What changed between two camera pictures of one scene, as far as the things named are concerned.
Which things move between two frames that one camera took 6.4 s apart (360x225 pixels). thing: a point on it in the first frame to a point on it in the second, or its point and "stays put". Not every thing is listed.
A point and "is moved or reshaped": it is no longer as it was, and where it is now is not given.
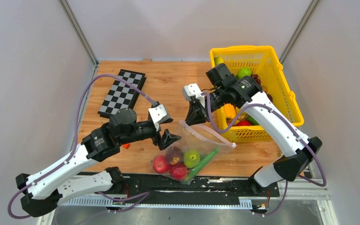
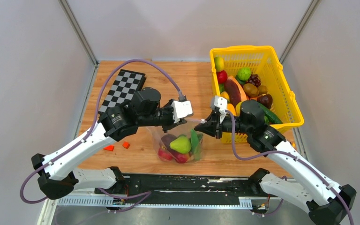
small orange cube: [126, 146] stays put
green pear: [191, 158] to [182, 144]
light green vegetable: [244, 71] stays put
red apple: [161, 164] to [164, 154]
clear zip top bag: [185, 158] is moved or reshaped
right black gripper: [197, 113] to [212, 126]
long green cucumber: [204, 161] to [195, 144]
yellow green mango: [218, 60] stays put
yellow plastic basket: [264, 62] stays put
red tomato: [178, 172] to [183, 158]
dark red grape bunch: [256, 77] stays put
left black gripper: [168, 139] to [172, 125]
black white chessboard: [123, 95] stays put
